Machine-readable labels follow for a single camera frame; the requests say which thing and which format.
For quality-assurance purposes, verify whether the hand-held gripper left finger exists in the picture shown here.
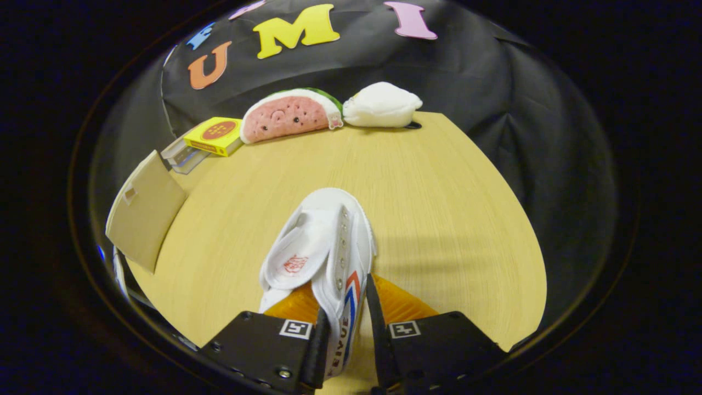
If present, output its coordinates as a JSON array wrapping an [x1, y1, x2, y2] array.
[[199, 283, 332, 394]]

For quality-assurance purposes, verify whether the white canvas shoe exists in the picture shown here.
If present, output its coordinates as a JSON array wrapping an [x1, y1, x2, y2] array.
[[258, 188, 377, 380]]

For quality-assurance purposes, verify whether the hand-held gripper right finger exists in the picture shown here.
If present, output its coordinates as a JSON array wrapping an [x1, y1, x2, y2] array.
[[365, 273, 509, 395]]

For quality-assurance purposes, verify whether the beige storage box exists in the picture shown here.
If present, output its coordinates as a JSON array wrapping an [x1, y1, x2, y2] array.
[[105, 149, 189, 274]]

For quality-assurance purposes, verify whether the yellow book with red circle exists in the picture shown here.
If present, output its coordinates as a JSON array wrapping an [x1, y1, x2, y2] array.
[[183, 116, 244, 158]]

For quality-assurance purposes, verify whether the white plush toy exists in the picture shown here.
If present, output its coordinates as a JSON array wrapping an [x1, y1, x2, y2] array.
[[342, 82, 423, 129]]

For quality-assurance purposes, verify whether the watermelon slice plush toy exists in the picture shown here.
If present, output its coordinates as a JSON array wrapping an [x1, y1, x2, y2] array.
[[240, 88, 345, 145]]

